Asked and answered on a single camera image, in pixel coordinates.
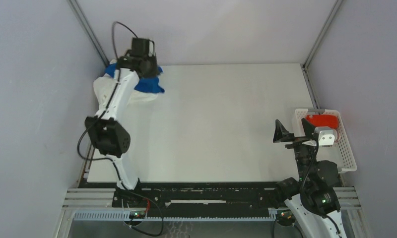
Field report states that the white plastic basket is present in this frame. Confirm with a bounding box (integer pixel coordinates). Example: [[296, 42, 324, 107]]
[[292, 108, 357, 174]]

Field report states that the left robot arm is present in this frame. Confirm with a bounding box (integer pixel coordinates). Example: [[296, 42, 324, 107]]
[[84, 54, 159, 207]]

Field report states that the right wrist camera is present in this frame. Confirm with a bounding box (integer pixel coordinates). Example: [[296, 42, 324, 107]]
[[314, 126, 339, 146]]

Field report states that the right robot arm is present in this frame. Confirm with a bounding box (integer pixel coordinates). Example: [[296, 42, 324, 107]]
[[273, 118, 347, 238]]

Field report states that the white towel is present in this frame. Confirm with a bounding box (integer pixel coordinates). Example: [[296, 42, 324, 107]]
[[93, 59, 160, 105]]

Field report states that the red rolled towel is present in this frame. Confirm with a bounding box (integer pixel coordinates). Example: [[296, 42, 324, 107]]
[[305, 114, 339, 129]]

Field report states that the blue towel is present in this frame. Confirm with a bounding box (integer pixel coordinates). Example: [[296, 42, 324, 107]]
[[105, 63, 165, 94]]

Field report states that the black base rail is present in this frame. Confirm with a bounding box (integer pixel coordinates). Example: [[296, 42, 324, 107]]
[[112, 181, 298, 219]]

